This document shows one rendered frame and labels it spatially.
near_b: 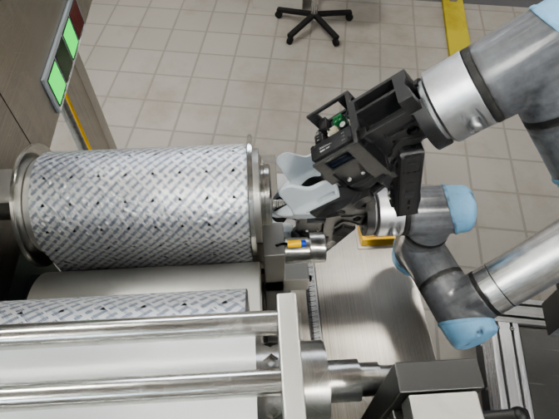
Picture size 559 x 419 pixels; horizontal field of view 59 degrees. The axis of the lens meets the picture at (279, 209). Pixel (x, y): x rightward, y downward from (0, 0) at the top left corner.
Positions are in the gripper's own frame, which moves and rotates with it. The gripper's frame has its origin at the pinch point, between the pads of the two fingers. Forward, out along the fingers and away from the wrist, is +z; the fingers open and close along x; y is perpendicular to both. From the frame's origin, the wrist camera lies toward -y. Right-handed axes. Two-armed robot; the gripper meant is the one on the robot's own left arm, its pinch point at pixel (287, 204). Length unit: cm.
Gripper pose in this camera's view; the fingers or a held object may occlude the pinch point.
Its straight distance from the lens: 58.3
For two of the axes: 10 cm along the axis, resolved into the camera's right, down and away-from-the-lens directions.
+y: -6.4, -4.1, -6.5
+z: -7.7, 4.0, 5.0
